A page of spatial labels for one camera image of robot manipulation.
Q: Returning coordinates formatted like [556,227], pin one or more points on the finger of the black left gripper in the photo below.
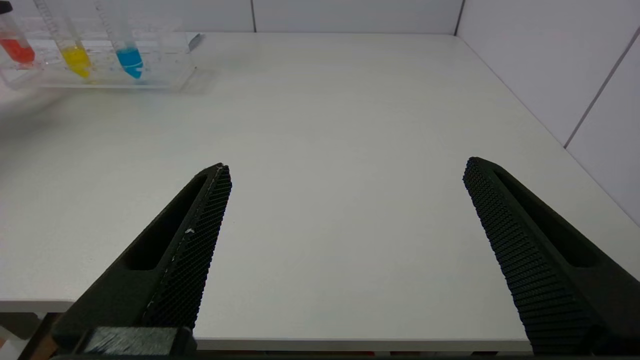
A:
[5,7]

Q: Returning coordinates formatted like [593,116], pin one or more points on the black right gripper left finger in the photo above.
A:
[170,270]

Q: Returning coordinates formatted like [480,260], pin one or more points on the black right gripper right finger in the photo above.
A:
[545,270]

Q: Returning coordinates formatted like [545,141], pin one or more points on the test tube with red pigment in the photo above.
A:
[17,49]

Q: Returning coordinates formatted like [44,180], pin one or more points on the test tube with yellow pigment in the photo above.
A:
[76,59]

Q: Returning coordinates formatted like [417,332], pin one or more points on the test tube with blue pigment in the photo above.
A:
[130,59]

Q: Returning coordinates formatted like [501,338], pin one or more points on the clear acrylic test tube rack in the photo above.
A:
[165,60]

